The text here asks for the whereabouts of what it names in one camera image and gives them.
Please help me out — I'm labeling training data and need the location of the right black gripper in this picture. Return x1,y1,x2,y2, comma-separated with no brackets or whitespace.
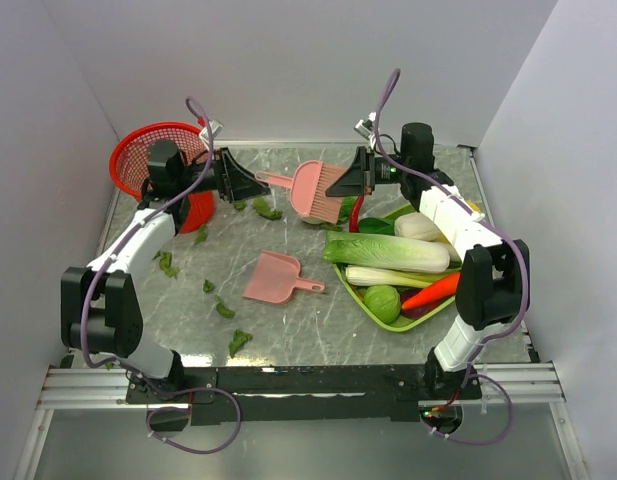
325,147,409,197

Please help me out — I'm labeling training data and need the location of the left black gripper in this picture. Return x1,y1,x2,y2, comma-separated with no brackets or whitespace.
176,147,271,203

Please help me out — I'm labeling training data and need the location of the pink hand brush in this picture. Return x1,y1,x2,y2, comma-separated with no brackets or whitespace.
255,160,346,224

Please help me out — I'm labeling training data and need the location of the pink dustpan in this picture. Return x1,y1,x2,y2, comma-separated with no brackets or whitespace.
242,250,325,304

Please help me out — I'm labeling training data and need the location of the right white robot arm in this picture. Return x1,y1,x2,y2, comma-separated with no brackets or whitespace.
325,119,530,399

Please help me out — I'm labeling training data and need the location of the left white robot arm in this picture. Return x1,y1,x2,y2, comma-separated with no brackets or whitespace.
61,139,270,402

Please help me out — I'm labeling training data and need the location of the small napa cabbage on table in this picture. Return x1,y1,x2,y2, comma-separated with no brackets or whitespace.
299,196,357,225

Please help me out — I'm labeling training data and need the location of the red chili pepper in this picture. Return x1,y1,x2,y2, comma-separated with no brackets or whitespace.
348,195,365,233

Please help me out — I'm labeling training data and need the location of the green paper scrap back centre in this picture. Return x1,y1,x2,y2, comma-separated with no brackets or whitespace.
252,197,283,221

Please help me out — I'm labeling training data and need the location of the dark green leafy vegetable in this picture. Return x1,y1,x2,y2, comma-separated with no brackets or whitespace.
358,217,395,236

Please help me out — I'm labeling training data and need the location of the green paper scrap by basket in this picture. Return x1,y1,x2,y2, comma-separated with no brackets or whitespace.
194,225,208,245

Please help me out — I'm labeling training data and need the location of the white radish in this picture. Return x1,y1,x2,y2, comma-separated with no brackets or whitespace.
394,212,442,241

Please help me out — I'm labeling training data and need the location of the long napa cabbage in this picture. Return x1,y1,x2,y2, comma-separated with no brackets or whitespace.
322,231,451,273

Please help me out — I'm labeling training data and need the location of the green paper scrap by brush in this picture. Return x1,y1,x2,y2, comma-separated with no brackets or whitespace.
153,250,179,278

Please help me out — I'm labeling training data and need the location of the red mesh waste basket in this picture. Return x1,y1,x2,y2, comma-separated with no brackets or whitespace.
109,122,215,233

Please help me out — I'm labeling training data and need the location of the green square tray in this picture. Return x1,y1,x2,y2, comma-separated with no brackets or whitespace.
332,201,477,333

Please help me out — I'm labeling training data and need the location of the small green paper scrap centre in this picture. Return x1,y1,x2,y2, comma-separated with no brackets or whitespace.
203,280,215,293

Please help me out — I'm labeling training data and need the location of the round green cabbage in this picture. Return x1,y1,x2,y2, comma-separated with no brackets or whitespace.
363,285,401,325

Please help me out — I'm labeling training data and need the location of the green paper scrap by dustpan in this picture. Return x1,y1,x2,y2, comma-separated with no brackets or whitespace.
214,295,236,319

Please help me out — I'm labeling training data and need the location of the orange carrot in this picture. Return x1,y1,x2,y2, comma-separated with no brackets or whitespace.
401,272,460,310

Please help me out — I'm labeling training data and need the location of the purple eggplant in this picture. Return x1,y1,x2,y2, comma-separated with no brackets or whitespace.
400,289,442,320

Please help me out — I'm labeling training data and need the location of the green paper scrap front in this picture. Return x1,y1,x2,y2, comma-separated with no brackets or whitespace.
228,329,253,358

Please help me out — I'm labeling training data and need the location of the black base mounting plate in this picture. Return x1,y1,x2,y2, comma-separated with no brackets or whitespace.
126,364,463,426

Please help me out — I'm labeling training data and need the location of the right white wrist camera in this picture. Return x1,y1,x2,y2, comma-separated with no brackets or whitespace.
354,112,378,148

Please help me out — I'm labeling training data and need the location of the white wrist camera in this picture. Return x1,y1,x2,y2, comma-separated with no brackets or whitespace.
354,112,378,148
199,120,223,147

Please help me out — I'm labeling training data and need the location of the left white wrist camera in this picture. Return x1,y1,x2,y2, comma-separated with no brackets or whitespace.
199,120,223,147

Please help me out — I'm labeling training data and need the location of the aluminium rail frame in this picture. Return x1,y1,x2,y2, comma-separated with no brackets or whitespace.
14,363,590,479

